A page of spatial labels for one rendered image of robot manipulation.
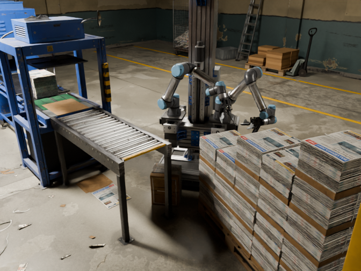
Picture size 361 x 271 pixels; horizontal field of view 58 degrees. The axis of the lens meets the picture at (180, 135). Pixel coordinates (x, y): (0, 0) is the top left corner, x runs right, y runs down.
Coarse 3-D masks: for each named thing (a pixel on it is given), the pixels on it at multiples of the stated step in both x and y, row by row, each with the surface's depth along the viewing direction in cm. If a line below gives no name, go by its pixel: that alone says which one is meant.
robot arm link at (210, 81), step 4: (192, 64) 311; (192, 68) 309; (196, 68) 309; (192, 72) 309; (196, 72) 308; (200, 72) 307; (196, 76) 310; (200, 76) 306; (204, 76) 304; (208, 76) 304; (204, 80) 304; (208, 80) 302; (212, 80) 301; (208, 84) 303; (212, 84) 300
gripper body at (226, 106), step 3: (222, 99) 281; (225, 99) 279; (222, 102) 283; (225, 102) 278; (222, 105) 284; (225, 105) 279; (228, 105) 279; (231, 105) 280; (222, 108) 283; (225, 108) 280; (228, 108) 280; (222, 111) 283; (225, 111) 280
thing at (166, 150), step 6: (96, 108) 373; (108, 114) 356; (120, 120) 338; (132, 126) 324; (144, 132) 311; (156, 138) 299; (168, 144) 288; (156, 150) 302; (162, 150) 295; (168, 150) 290
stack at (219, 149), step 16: (208, 144) 283; (224, 144) 281; (208, 160) 289; (224, 160) 264; (208, 176) 294; (240, 176) 246; (208, 192) 301; (224, 192) 272; (256, 192) 231; (224, 208) 277; (240, 208) 252; (272, 208) 216; (288, 208) 202; (224, 224) 284; (240, 224) 258; (256, 224) 238; (224, 240) 289; (240, 240) 263; (256, 240) 241; (272, 240) 222; (240, 256) 271; (256, 256) 244; (272, 256) 225
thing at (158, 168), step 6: (156, 168) 333; (162, 168) 333; (174, 168) 332; (180, 168) 335; (174, 174) 324; (180, 174) 337; (150, 180) 326; (156, 180) 324; (162, 180) 323; (174, 180) 321; (180, 180) 340; (156, 186) 328; (162, 186) 327; (174, 186) 324
